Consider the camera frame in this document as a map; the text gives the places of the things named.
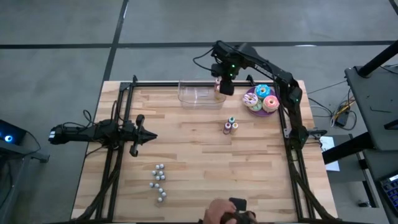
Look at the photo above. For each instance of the red food colouring bottle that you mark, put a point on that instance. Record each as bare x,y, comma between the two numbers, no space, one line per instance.
217,82
227,127

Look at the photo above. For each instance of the clear plastic bin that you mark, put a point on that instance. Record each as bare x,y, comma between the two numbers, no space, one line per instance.
199,99

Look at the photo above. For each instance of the dark grey desk top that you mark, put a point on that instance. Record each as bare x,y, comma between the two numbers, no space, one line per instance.
373,168

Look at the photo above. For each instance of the blue frosted toy donut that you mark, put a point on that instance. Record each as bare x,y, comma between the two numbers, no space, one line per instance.
257,91

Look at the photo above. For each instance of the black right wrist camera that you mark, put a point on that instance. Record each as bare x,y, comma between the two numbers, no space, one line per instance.
216,71

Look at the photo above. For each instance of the black keyboard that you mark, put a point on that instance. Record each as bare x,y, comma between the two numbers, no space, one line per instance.
391,191

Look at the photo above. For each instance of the grey metal stand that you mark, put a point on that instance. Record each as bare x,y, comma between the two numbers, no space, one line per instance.
31,154

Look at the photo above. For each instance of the black desk leg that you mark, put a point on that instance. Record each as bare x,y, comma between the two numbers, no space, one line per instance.
345,149

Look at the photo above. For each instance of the purple striped white toy donut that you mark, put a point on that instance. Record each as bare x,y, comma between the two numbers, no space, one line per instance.
245,101

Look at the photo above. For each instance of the person's hand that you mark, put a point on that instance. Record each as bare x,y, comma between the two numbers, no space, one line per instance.
217,211

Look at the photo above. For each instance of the green frosted toy donut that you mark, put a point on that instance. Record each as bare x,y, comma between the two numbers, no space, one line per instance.
257,108

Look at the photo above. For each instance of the yellow food colouring bottle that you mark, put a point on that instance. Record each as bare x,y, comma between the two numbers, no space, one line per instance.
234,127
216,93

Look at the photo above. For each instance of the black pole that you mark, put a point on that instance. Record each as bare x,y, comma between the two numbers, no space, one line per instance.
377,59

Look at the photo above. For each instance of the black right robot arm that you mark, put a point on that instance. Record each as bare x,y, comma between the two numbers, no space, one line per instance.
280,74

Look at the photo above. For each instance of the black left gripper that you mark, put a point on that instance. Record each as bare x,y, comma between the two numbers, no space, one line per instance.
132,134

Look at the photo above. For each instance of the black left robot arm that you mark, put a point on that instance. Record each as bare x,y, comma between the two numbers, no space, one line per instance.
77,133

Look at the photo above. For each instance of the white paper sheet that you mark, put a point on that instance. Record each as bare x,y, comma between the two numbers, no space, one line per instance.
328,144

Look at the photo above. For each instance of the black power adapter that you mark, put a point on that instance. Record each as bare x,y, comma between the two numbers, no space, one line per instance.
342,119

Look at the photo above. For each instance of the black box with blue light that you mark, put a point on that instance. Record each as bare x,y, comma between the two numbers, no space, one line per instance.
15,132

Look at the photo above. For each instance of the black aluminium table frame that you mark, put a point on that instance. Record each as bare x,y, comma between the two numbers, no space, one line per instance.
241,83

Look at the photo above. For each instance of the pink frosted toy donut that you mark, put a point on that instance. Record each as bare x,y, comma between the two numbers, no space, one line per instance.
275,104

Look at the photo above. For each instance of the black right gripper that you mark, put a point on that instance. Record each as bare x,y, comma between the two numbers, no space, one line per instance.
227,87

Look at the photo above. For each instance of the purple plate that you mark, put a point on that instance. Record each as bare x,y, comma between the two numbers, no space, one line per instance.
263,114

